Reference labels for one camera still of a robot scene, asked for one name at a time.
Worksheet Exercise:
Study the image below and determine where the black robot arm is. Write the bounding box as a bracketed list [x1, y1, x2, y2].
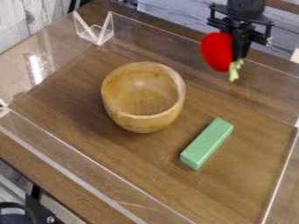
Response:
[207, 0, 275, 60]

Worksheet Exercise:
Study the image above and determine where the wooden bowl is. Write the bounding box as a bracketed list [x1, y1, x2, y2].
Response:
[101, 61, 186, 133]

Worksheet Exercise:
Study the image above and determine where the red plush strawberry toy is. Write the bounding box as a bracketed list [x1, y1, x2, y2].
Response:
[201, 32, 245, 82]

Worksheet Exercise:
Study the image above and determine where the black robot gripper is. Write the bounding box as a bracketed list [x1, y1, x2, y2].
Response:
[207, 3, 274, 61]

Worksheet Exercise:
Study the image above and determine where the clear acrylic tray wall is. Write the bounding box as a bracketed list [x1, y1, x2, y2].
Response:
[0, 10, 299, 224]

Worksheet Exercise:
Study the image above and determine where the green rectangular block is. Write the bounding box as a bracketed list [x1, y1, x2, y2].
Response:
[181, 117, 234, 171]

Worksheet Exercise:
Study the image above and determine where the clear acrylic corner bracket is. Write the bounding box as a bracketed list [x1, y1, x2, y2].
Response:
[73, 11, 115, 46]

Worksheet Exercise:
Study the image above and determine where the black metal table bracket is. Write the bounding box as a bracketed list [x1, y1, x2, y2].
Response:
[0, 195, 66, 224]

